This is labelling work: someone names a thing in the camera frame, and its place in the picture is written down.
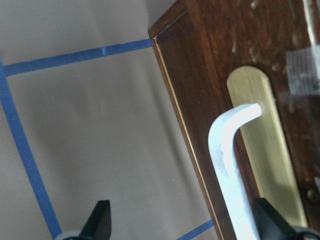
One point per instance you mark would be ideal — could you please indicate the wooden drawer with white handle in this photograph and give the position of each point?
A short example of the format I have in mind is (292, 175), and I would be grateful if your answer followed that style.
(243, 77)

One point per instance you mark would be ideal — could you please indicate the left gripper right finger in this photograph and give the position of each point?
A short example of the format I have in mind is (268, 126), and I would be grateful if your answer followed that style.
(269, 223)

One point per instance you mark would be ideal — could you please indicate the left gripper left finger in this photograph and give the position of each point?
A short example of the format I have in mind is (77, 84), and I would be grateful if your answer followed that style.
(99, 223)

